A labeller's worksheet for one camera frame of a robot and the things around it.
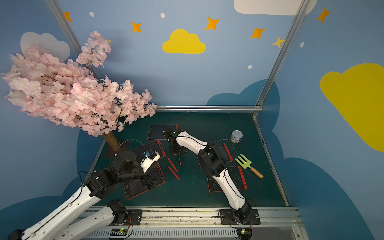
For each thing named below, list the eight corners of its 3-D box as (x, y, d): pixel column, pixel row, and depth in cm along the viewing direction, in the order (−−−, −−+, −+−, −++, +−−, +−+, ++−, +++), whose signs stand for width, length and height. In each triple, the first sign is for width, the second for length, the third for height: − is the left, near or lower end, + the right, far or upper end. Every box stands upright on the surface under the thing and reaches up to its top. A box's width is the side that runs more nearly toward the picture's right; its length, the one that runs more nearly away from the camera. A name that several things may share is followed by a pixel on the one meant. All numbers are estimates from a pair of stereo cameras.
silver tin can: (230, 144, 107) (233, 138, 102) (229, 135, 112) (231, 130, 107) (241, 144, 108) (243, 138, 102) (239, 136, 112) (241, 130, 107)
